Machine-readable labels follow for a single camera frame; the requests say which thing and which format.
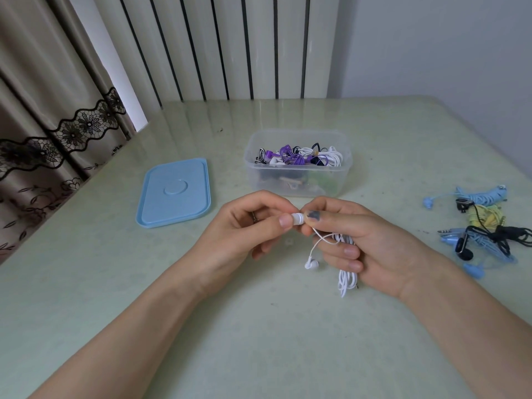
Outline clear plastic storage container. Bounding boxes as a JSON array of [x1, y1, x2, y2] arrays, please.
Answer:
[[243, 129, 353, 198]]

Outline black wired earphones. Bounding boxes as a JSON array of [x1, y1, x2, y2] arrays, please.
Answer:
[[455, 198, 532, 262]]

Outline pile of assorted earphones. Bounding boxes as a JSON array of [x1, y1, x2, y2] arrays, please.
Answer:
[[254, 143, 344, 191]]

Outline person's left hand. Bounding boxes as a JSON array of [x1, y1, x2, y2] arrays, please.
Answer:
[[182, 190, 301, 302]]

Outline light blue container lid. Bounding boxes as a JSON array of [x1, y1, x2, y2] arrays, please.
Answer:
[[136, 158, 212, 229]]

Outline white wired earphones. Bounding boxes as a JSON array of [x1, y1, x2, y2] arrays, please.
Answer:
[[291, 212, 360, 299]]

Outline person's right hand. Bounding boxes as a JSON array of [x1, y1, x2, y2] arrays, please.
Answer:
[[300, 197, 431, 302]]

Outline beige curtain with black lace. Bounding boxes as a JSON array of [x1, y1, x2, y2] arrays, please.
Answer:
[[0, 0, 139, 265]]

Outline yellow wired earphones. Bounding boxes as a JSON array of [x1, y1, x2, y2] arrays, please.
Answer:
[[467, 203, 507, 230]]

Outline blue earphones with silver plug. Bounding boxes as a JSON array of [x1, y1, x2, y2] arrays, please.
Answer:
[[437, 227, 518, 280]]

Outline person's left forearm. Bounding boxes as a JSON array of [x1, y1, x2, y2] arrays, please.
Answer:
[[28, 255, 207, 399]]

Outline light blue coiled earphones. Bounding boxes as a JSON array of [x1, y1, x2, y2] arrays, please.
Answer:
[[423, 185, 508, 211]]

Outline person's right forearm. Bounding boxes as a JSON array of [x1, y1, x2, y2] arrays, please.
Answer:
[[400, 248, 532, 399]]

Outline white radiator with black gaps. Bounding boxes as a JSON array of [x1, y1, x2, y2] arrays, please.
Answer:
[[92, 0, 340, 110]]

